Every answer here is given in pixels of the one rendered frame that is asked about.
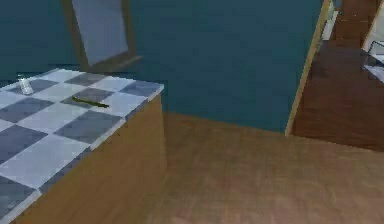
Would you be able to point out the dark green utensil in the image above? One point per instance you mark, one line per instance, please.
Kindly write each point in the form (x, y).
(90, 102)

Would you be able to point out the wooden counter with checkered top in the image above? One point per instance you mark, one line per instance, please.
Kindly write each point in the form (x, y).
(83, 156)

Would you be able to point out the black-framed chair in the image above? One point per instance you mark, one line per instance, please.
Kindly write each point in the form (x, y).
(374, 61)

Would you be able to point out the wood-framed window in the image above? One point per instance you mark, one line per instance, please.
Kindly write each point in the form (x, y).
(100, 30)

